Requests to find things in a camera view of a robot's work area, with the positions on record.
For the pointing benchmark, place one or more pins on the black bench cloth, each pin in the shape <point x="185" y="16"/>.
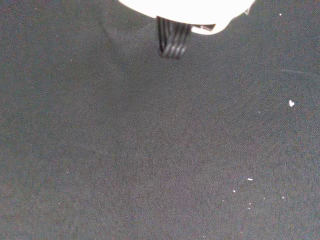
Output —
<point x="150" y="150"/>

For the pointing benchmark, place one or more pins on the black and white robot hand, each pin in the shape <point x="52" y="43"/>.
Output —
<point x="187" y="10"/>

